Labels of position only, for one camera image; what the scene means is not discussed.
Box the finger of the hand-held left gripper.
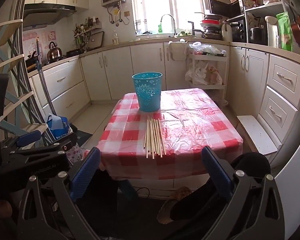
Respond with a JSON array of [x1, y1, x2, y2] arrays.
[[0, 130, 42, 153], [14, 132, 78, 157]]

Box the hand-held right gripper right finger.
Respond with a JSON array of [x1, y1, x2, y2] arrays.
[[201, 146, 286, 240]]

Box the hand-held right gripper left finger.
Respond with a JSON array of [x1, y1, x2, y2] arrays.
[[17, 147, 102, 240]]

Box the row of wooden chopsticks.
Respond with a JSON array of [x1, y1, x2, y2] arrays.
[[143, 116, 166, 160]]

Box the blue perforated plastic basket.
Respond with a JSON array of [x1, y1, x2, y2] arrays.
[[132, 72, 163, 112]]

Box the floral waste bin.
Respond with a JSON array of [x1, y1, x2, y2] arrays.
[[66, 142, 83, 165]]

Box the blue plastic bag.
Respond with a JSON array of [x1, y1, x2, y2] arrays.
[[46, 115, 71, 140]]

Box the dark blue floor mat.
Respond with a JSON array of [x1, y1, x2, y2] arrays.
[[75, 130, 93, 153]]

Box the yellow patterned slipper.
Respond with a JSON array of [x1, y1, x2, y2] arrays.
[[157, 187, 193, 224]]

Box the red checked plastic tablecloth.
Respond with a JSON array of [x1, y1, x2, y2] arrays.
[[99, 88, 244, 180]]

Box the white step stool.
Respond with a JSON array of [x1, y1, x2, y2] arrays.
[[237, 115, 282, 155]]

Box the white refrigerator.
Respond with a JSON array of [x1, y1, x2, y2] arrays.
[[272, 125, 300, 240]]

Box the steel whistling kettle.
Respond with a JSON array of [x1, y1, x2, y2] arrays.
[[47, 41, 63, 62]]

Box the white plastic bag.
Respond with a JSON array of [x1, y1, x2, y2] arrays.
[[185, 62, 223, 85]]

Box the white trolley cart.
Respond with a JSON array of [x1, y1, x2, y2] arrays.
[[187, 52, 228, 105]]

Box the cream kitchen base cabinets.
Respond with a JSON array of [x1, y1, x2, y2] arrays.
[[31, 41, 300, 153]]

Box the wooden folding shelf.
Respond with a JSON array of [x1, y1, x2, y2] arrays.
[[0, 20, 48, 140]]

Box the steel range hood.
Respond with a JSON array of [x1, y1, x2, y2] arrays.
[[23, 3, 77, 28]]

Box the clear plastic bag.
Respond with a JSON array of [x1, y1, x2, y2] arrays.
[[190, 42, 226, 55]]

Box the white hanging door bin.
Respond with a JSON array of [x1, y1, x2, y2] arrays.
[[168, 41, 189, 62]]

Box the white plastic jug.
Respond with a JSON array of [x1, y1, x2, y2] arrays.
[[221, 22, 233, 42]]

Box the black rice cooker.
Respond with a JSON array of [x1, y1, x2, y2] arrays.
[[249, 27, 265, 45]]

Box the black toaster oven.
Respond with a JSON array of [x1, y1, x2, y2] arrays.
[[226, 17, 250, 43]]

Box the red and black cookware stack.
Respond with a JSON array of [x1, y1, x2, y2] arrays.
[[200, 14, 223, 40]]

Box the white thermos pot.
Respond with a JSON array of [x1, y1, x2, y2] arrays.
[[265, 16, 280, 47]]

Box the curved chrome faucet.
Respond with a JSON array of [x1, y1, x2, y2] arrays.
[[160, 14, 177, 37]]

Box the green foil bag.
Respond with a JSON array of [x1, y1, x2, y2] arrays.
[[276, 12, 293, 52]]

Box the copper frying pan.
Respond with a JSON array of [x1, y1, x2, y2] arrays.
[[290, 15, 300, 48]]

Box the black microwave oven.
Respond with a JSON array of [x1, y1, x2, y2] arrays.
[[207, 0, 247, 19]]

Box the metal rack shelf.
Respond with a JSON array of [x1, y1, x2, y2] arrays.
[[245, 1, 290, 46]]

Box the bright kitchen window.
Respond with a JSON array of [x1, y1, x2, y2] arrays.
[[130, 0, 207, 37]]

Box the grey metal tube frame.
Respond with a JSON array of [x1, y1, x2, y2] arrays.
[[14, 5, 54, 140]]

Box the blue grey mop handle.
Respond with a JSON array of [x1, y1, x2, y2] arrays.
[[36, 37, 56, 130]]

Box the black floor cable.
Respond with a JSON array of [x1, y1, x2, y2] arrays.
[[135, 187, 151, 198]]

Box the pink wall stickers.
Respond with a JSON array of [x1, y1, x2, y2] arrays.
[[22, 30, 58, 55]]

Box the wall utensil rack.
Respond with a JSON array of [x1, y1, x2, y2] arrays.
[[74, 17, 102, 38]]

